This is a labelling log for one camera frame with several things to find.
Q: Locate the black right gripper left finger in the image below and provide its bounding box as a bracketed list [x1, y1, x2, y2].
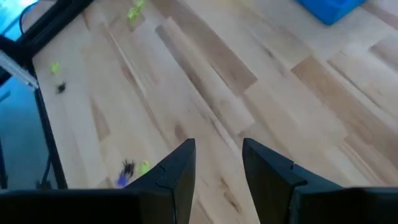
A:
[0, 138, 197, 224]

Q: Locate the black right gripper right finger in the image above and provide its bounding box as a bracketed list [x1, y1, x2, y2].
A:
[241, 138, 398, 224]

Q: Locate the purple plastic spider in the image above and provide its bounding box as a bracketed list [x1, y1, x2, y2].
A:
[115, 174, 133, 189]

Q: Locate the blue plastic basket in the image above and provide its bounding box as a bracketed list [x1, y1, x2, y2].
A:
[294, 0, 368, 26]

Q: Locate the black aluminium table frame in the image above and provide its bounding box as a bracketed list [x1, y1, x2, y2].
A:
[0, 0, 96, 190]

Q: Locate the silver aluminium bracket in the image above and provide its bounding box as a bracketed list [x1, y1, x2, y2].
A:
[0, 51, 40, 90]

